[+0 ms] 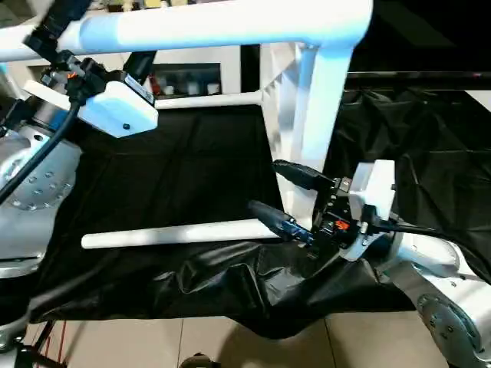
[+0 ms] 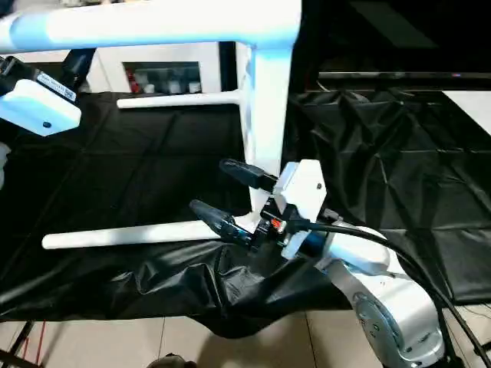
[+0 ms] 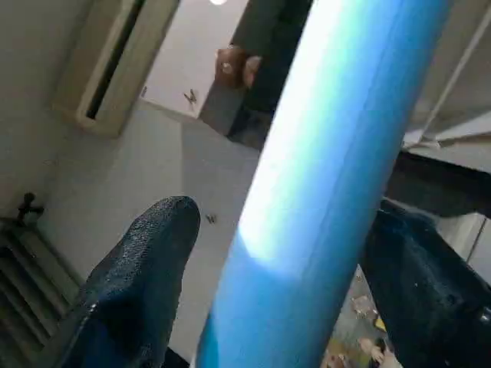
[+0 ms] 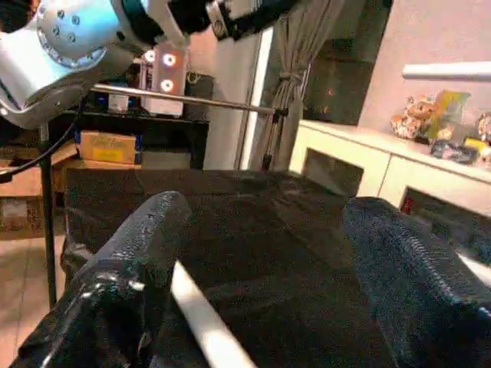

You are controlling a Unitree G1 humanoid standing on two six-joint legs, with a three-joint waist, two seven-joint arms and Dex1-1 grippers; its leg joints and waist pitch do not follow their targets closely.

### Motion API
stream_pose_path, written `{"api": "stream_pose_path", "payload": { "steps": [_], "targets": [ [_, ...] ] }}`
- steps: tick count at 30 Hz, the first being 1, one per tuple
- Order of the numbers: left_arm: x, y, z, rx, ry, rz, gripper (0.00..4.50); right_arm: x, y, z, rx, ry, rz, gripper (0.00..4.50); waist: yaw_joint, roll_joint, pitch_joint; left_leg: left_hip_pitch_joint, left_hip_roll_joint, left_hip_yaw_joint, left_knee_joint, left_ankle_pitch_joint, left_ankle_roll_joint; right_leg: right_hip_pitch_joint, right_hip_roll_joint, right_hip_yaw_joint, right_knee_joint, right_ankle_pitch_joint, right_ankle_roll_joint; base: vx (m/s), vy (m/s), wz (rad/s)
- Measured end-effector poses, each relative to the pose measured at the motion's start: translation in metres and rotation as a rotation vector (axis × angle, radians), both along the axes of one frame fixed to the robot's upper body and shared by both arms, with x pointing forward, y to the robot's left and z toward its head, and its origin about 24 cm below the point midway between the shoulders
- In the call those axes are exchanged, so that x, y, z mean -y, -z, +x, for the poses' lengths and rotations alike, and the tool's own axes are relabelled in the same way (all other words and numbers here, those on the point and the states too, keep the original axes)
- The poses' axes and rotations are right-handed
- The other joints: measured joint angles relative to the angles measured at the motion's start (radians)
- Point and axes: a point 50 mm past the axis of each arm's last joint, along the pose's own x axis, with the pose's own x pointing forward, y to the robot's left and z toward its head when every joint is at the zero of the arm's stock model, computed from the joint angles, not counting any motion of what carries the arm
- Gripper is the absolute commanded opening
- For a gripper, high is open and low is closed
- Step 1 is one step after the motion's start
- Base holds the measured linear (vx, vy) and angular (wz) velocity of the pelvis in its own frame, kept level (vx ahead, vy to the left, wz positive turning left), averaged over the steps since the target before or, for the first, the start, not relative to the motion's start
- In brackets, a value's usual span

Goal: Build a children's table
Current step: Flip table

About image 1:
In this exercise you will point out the white plastic table top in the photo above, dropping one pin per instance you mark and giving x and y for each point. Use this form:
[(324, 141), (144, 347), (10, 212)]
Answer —
[(318, 115)]

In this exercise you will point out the black plastic mat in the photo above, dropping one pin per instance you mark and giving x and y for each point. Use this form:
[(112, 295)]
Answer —
[(172, 172)]

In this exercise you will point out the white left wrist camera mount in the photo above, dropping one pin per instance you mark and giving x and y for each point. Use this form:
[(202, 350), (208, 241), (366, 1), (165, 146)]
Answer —
[(115, 115)]

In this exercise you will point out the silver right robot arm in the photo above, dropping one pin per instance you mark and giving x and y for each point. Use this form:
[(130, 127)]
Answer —
[(433, 253)]

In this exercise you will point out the dark metal rod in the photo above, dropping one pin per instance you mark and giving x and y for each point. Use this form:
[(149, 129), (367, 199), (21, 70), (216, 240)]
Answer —
[(422, 74)]

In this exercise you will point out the black folding table frame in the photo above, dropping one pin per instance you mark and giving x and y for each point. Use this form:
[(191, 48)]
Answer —
[(38, 354)]

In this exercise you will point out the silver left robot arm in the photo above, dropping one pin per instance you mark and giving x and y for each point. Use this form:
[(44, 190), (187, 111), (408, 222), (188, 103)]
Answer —
[(30, 191)]

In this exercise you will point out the white cabinet with glass doors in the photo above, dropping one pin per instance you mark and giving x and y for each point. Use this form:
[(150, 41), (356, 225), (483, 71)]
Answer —
[(239, 69)]

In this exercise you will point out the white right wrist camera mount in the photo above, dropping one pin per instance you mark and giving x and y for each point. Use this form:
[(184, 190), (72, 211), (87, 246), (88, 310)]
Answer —
[(374, 184)]

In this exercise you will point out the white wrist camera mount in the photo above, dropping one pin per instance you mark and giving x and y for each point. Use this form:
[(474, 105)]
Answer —
[(115, 115), (374, 184)]

